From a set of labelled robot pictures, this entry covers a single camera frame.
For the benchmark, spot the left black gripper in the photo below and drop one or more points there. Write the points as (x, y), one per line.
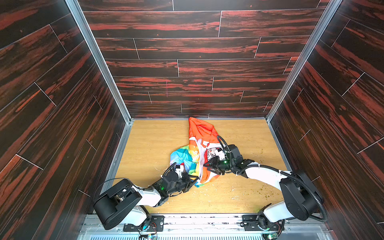
(186, 181)

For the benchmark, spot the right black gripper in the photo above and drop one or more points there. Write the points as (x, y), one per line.
(214, 162)

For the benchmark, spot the white orange kids jacket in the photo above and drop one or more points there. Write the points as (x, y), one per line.
(202, 139)

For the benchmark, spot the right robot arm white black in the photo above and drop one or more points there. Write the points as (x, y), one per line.
(302, 200)

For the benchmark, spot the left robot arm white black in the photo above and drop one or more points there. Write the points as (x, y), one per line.
(125, 203)

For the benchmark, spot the aluminium front rail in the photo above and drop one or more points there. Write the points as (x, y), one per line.
(207, 227)

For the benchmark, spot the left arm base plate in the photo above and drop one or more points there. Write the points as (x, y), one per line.
(155, 223)

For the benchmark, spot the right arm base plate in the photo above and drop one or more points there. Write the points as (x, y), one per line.
(255, 223)

